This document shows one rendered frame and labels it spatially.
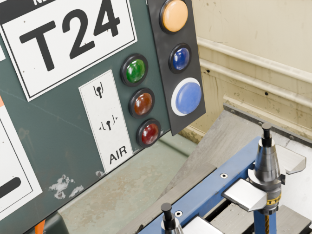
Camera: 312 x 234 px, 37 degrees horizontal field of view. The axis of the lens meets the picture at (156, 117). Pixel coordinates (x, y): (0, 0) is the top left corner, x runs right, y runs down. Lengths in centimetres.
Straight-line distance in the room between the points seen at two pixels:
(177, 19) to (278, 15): 92
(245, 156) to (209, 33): 71
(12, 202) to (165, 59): 16
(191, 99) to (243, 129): 113
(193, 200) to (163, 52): 44
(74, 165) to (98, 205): 138
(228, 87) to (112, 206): 60
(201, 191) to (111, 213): 93
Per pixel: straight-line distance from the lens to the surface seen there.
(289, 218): 119
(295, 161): 86
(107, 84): 36
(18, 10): 31
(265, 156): 78
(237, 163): 84
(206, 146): 156
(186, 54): 40
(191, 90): 41
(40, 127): 34
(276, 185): 81
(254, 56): 140
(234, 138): 154
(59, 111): 34
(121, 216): 168
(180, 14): 38
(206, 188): 81
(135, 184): 178
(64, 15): 32
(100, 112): 36
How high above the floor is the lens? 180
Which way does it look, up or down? 36 degrees down
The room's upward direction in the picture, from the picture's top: 12 degrees counter-clockwise
